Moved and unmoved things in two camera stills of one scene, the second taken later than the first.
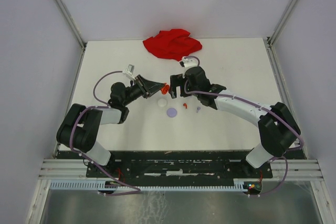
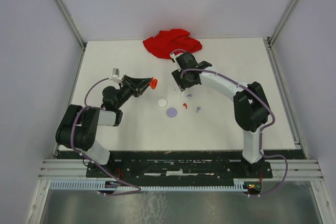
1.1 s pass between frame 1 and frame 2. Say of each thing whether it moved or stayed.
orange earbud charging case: moved
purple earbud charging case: stayed
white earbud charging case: stayed
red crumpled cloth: stayed
